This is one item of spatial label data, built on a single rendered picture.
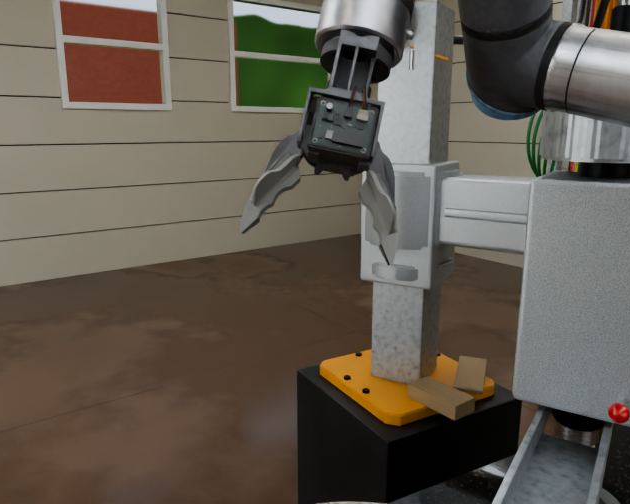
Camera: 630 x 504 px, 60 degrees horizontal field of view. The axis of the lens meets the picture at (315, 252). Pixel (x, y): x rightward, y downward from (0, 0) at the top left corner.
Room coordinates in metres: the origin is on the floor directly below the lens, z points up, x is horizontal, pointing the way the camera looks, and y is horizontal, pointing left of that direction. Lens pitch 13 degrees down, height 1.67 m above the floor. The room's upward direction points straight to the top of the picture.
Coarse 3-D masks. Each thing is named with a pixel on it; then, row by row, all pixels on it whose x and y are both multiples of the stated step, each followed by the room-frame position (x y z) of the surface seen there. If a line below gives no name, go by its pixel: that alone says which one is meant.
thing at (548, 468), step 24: (528, 432) 0.85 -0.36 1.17; (528, 456) 0.82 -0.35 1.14; (552, 456) 0.85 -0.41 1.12; (576, 456) 0.85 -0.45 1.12; (600, 456) 0.78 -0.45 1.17; (504, 480) 0.71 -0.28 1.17; (528, 480) 0.78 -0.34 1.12; (552, 480) 0.78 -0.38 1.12; (576, 480) 0.78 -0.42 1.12; (600, 480) 0.71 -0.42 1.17
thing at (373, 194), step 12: (372, 180) 0.53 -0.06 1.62; (360, 192) 0.55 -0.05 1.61; (372, 192) 0.54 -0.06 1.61; (384, 192) 0.55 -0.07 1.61; (372, 204) 0.54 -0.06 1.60; (384, 204) 0.52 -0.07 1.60; (372, 216) 0.55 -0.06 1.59; (384, 216) 0.53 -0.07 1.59; (396, 216) 0.54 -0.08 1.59; (384, 228) 0.53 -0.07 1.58; (396, 228) 0.53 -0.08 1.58; (384, 240) 0.53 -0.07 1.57; (396, 240) 0.53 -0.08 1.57; (384, 252) 0.53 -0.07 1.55
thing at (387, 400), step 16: (368, 352) 2.10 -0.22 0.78; (320, 368) 1.97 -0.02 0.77; (336, 368) 1.94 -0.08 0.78; (352, 368) 1.94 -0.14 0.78; (368, 368) 1.94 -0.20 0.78; (448, 368) 1.94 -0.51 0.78; (336, 384) 1.86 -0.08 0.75; (352, 384) 1.81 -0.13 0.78; (368, 384) 1.81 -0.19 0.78; (384, 384) 1.81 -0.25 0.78; (400, 384) 1.81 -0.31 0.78; (448, 384) 1.81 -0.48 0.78; (368, 400) 1.69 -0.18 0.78; (384, 400) 1.69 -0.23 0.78; (400, 400) 1.69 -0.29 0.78; (384, 416) 1.61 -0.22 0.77; (400, 416) 1.60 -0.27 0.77; (416, 416) 1.63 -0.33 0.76
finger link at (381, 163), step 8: (376, 152) 0.56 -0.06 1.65; (376, 160) 0.56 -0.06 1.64; (384, 160) 0.56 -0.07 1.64; (368, 168) 0.55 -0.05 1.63; (376, 168) 0.55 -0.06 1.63; (384, 168) 0.55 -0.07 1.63; (392, 168) 0.56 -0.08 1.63; (384, 176) 0.55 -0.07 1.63; (392, 176) 0.55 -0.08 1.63; (392, 184) 0.55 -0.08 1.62; (392, 192) 0.55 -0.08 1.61; (392, 200) 0.54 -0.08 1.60
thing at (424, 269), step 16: (432, 176) 1.74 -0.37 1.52; (432, 192) 1.74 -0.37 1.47; (432, 208) 1.74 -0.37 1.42; (432, 224) 1.74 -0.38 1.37; (432, 240) 1.74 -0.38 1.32; (368, 256) 1.85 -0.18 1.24; (400, 256) 1.79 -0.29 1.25; (416, 256) 1.76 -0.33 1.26; (432, 256) 1.74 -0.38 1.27; (448, 256) 1.89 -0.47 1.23; (368, 272) 1.85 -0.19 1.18; (384, 272) 1.79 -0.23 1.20; (400, 272) 1.76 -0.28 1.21; (416, 272) 1.76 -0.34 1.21; (432, 272) 1.74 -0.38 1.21; (448, 272) 1.81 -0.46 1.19
